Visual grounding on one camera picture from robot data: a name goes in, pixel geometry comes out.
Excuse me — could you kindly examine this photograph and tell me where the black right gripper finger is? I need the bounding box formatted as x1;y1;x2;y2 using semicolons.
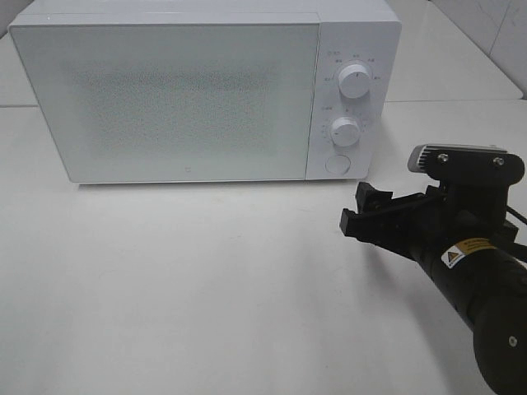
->
339;208;402;247
355;182;412;216

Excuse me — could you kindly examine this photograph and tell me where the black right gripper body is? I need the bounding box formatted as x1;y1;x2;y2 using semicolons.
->
396;184;517;263

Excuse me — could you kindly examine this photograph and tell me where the white round door button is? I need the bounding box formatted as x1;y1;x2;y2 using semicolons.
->
325;155;351;175

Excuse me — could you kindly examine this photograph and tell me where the white round knob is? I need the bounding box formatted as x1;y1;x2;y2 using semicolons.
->
337;62;371;99
330;117;361;147

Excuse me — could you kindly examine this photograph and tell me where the white microwave door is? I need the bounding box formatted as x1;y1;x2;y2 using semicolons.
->
12;24;319;184

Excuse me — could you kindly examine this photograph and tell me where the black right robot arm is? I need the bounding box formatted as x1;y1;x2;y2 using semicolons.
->
340;182;526;394

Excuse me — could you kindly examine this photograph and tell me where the white microwave oven body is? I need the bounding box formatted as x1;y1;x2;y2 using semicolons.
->
8;1;402;184

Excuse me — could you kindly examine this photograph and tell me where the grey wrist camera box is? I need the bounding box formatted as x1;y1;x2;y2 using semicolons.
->
408;144;525;187

